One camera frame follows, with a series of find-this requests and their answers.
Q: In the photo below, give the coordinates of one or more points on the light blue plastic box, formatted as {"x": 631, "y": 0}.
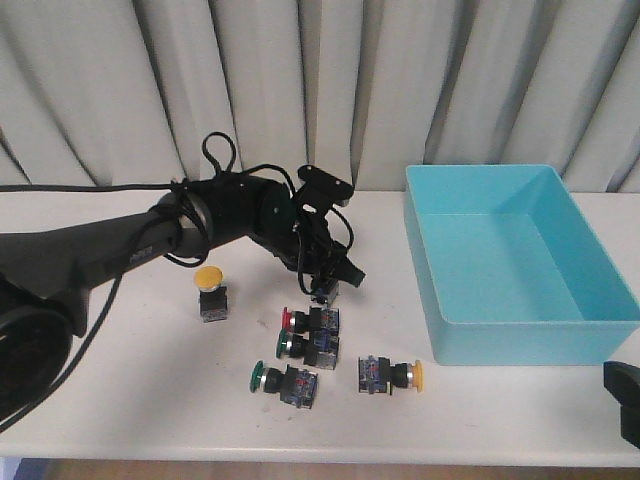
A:
{"x": 509, "y": 271}

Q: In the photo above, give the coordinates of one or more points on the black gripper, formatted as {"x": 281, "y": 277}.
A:
{"x": 306, "y": 247}

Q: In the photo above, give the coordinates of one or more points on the lying yellow push button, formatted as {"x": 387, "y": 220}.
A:
{"x": 378, "y": 375}

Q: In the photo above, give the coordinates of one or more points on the lower lying green push button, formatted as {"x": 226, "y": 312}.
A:
{"x": 294, "y": 386}

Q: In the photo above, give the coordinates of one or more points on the lying red push button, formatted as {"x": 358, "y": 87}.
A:
{"x": 316, "y": 319}

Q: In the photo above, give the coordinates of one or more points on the lying green push button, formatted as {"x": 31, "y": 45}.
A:
{"x": 320, "y": 349}
{"x": 294, "y": 386}

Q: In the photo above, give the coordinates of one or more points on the red push button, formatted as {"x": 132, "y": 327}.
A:
{"x": 316, "y": 319}
{"x": 324, "y": 291}

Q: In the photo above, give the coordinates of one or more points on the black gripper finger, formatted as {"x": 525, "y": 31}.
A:
{"x": 621, "y": 380}

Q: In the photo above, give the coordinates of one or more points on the yellow push button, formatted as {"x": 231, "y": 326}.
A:
{"x": 378, "y": 375}
{"x": 213, "y": 301}

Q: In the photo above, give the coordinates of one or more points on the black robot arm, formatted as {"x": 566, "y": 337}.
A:
{"x": 47, "y": 277}

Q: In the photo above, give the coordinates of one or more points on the grey pleated curtain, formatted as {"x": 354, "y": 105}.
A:
{"x": 112, "y": 92}

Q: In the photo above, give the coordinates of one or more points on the upper lying green push button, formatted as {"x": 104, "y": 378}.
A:
{"x": 320, "y": 349}

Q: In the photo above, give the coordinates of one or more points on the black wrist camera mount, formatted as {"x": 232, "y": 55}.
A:
{"x": 322, "y": 190}

